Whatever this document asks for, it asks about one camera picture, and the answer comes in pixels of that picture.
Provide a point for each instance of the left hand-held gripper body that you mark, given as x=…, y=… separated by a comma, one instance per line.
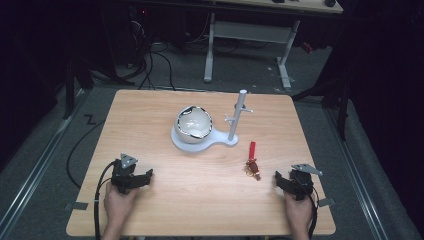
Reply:
x=124, y=176

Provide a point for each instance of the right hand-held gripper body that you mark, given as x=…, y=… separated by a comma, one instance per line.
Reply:
x=302, y=182

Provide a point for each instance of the person's right hand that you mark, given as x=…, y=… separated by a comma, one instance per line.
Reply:
x=298, y=213

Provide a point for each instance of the person's left hand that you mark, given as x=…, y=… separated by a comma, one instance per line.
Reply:
x=117, y=206

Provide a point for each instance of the grey tape piece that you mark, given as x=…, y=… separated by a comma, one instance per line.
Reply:
x=326, y=202
x=77, y=206

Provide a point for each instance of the white cracked egg-shaped bowl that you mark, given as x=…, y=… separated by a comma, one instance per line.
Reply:
x=193, y=125

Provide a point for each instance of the white stand with pole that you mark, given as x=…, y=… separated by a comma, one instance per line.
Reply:
x=216, y=137

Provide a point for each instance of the black metal stand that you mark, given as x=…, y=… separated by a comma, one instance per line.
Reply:
x=340, y=96
x=70, y=86

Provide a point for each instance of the small red object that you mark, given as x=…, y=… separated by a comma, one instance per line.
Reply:
x=307, y=47

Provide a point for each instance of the white-legged wooden desk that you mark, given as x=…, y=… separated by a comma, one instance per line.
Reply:
x=250, y=32

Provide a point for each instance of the small black round object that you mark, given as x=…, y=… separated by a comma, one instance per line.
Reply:
x=330, y=2

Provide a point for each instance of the metal floor rail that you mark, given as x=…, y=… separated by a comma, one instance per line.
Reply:
x=356, y=173
x=40, y=166

